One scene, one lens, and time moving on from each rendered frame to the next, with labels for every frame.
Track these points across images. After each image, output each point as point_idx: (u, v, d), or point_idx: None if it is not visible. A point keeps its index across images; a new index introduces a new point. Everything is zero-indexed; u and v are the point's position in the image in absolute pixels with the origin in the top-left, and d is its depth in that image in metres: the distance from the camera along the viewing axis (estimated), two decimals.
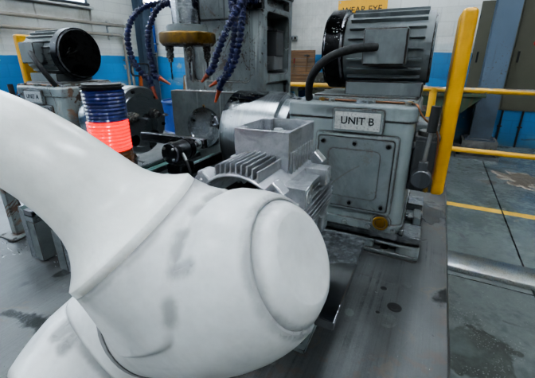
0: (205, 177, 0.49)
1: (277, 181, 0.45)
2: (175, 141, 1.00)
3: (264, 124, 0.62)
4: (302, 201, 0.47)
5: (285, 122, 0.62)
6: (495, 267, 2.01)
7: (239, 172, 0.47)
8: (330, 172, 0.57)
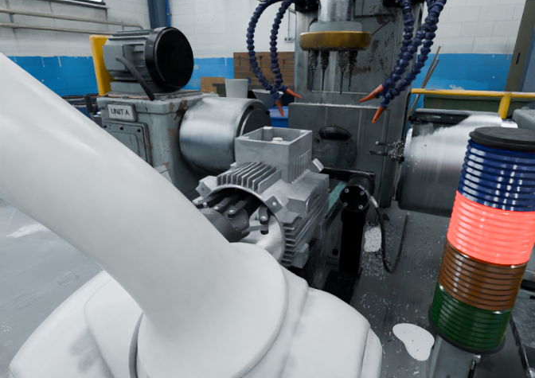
0: (206, 188, 0.51)
1: (278, 192, 0.46)
2: (327, 173, 0.78)
3: (263, 134, 0.64)
4: (302, 212, 0.48)
5: (283, 132, 0.63)
6: None
7: (240, 183, 0.49)
8: (329, 181, 0.58)
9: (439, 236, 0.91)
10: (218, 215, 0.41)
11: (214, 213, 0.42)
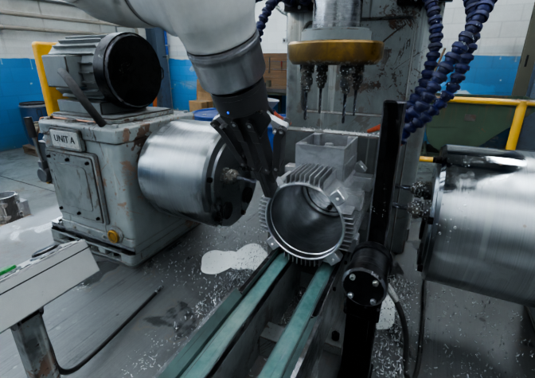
0: (276, 185, 0.60)
1: (340, 189, 0.56)
2: (380, 199, 0.49)
3: (314, 138, 0.73)
4: (357, 205, 0.58)
5: (332, 138, 0.73)
6: None
7: (306, 181, 0.58)
8: (373, 180, 0.68)
9: (470, 302, 0.71)
10: None
11: None
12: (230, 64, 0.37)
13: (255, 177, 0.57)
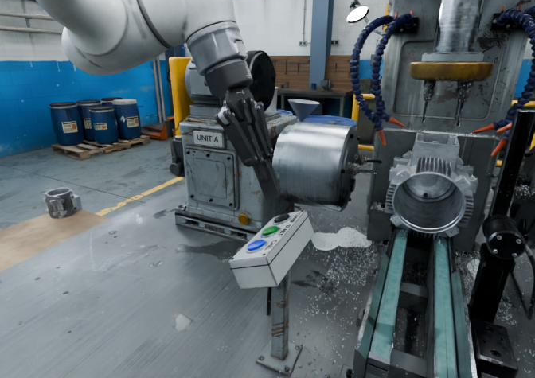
0: (407, 174, 0.77)
1: (463, 177, 0.73)
2: (506, 183, 0.66)
3: (418, 138, 0.90)
4: (474, 189, 0.75)
5: (433, 137, 0.90)
6: None
7: (434, 171, 0.75)
8: None
9: None
10: (243, 79, 0.52)
11: (245, 77, 0.52)
12: (189, 52, 0.53)
13: None
